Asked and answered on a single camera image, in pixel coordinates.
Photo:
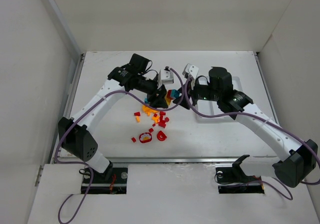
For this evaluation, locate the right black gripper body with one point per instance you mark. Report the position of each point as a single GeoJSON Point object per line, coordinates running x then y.
{"type": "Point", "coordinates": [189, 92]}

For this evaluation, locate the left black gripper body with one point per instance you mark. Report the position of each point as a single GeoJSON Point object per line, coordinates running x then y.
{"type": "Point", "coordinates": [155, 93]}

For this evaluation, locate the teal and red square brick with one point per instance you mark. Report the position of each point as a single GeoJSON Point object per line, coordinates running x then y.
{"type": "Point", "coordinates": [173, 94]}

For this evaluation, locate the red half round brick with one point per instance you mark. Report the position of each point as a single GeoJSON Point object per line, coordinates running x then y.
{"type": "Point", "coordinates": [161, 136]}

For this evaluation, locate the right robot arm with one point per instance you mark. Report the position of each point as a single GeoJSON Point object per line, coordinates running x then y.
{"type": "Point", "coordinates": [295, 158]}

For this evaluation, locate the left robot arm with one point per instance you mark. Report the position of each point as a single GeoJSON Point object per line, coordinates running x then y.
{"type": "Point", "coordinates": [76, 132]}

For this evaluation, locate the red flower printed brick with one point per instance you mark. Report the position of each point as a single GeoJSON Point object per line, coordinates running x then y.
{"type": "Point", "coordinates": [145, 137]}

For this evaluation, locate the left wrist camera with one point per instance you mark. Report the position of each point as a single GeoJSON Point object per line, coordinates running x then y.
{"type": "Point", "coordinates": [165, 77]}

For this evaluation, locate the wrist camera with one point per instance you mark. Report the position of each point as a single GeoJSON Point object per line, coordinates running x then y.
{"type": "Point", "coordinates": [190, 71]}
{"type": "Point", "coordinates": [165, 77]}

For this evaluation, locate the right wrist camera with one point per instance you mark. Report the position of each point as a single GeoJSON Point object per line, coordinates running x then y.
{"type": "Point", "coordinates": [190, 71]}

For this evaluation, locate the aluminium frame rail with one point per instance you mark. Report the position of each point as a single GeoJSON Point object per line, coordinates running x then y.
{"type": "Point", "coordinates": [155, 160]}

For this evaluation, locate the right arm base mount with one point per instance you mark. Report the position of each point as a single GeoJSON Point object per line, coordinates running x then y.
{"type": "Point", "coordinates": [232, 180]}

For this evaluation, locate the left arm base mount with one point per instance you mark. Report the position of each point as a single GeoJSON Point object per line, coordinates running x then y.
{"type": "Point", "coordinates": [116, 184]}

